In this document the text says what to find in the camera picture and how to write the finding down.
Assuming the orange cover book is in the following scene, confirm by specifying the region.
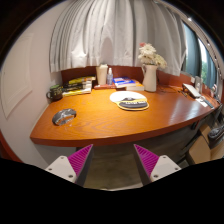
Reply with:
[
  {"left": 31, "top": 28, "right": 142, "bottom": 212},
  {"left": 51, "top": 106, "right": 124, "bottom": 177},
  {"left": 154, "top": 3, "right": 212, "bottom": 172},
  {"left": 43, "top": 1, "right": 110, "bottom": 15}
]
[{"left": 124, "top": 79, "right": 146, "bottom": 92}]

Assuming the black grey computer mouse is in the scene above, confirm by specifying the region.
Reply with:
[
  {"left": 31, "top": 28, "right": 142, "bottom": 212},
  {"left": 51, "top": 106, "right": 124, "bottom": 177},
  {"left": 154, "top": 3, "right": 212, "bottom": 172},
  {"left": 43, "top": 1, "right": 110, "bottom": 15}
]
[{"left": 51, "top": 107, "right": 78, "bottom": 127}]

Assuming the clear spray bottle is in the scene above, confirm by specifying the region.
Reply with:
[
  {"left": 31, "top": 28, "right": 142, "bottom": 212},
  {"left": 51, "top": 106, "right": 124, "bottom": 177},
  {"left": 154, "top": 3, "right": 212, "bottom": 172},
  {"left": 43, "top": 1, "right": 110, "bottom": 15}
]
[{"left": 106, "top": 67, "right": 114, "bottom": 86}]

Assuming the white flat device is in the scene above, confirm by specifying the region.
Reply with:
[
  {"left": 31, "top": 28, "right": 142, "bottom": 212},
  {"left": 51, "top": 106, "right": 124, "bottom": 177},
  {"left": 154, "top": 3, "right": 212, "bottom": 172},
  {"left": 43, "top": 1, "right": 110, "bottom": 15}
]
[{"left": 182, "top": 83, "right": 202, "bottom": 99}]

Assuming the window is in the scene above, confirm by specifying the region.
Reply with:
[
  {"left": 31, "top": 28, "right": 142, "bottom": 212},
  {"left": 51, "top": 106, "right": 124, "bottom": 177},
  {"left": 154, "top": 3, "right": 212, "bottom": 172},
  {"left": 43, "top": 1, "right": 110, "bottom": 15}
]
[{"left": 181, "top": 23, "right": 221, "bottom": 91}]

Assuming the dark mug, green inside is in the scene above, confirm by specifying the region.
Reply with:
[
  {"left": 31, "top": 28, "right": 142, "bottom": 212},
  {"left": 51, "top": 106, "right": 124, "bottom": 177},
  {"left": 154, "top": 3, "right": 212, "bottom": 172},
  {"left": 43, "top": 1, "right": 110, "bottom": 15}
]
[{"left": 45, "top": 84, "right": 64, "bottom": 102}]

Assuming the yellow white book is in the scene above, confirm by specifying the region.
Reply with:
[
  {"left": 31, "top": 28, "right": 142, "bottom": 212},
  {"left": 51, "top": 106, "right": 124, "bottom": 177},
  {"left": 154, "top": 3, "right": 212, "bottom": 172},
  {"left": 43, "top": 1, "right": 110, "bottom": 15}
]
[{"left": 61, "top": 88, "right": 93, "bottom": 98}]

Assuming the white curtain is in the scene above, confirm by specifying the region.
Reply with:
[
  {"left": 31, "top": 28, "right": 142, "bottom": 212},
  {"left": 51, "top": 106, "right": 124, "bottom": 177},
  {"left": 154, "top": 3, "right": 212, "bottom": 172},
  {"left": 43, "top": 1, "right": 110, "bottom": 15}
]
[{"left": 49, "top": 0, "right": 188, "bottom": 77}]

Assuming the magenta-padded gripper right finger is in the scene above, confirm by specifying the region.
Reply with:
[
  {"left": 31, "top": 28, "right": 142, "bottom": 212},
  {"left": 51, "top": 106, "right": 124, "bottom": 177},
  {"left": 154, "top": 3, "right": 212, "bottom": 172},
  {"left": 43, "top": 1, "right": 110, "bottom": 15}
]
[{"left": 133, "top": 143, "right": 182, "bottom": 186}]

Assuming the beige lidded tumbler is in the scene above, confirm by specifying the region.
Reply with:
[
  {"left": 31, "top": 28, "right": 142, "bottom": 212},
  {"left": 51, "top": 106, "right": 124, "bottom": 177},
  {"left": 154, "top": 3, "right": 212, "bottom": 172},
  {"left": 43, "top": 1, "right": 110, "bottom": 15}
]
[{"left": 95, "top": 63, "right": 109, "bottom": 86}]

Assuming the blue cover book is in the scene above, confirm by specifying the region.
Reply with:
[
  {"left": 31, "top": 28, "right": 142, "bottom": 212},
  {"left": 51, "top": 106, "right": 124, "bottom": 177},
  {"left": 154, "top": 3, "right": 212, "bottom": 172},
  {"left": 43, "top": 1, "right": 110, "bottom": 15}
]
[{"left": 112, "top": 77, "right": 136, "bottom": 89}]

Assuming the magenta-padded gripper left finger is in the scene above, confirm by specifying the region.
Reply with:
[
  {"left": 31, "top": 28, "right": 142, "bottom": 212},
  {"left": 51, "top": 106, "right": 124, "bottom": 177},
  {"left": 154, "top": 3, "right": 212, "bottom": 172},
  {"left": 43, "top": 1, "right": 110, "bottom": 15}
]
[{"left": 44, "top": 143, "right": 95, "bottom": 188}]

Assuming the red-brown book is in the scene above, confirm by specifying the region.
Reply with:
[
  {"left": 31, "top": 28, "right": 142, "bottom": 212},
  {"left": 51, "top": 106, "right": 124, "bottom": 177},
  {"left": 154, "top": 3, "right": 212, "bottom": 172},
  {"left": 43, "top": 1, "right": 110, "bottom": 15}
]
[{"left": 93, "top": 83, "right": 118, "bottom": 90}]

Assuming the black cable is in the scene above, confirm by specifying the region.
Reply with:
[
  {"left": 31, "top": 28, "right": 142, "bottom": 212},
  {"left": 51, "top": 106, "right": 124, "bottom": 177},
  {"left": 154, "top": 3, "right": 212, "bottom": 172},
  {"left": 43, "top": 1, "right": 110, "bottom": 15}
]
[{"left": 159, "top": 85, "right": 188, "bottom": 98}]

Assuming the white mouse pad, yellow-black rest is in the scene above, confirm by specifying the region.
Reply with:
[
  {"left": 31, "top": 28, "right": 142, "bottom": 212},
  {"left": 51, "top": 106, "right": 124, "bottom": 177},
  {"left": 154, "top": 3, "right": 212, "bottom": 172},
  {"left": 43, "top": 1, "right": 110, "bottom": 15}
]
[{"left": 109, "top": 90, "right": 150, "bottom": 112}]

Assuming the white pitcher vase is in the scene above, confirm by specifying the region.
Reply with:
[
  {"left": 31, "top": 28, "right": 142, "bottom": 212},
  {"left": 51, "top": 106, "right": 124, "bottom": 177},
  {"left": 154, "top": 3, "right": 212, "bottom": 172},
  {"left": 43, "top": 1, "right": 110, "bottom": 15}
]
[{"left": 141, "top": 64, "right": 158, "bottom": 93}]

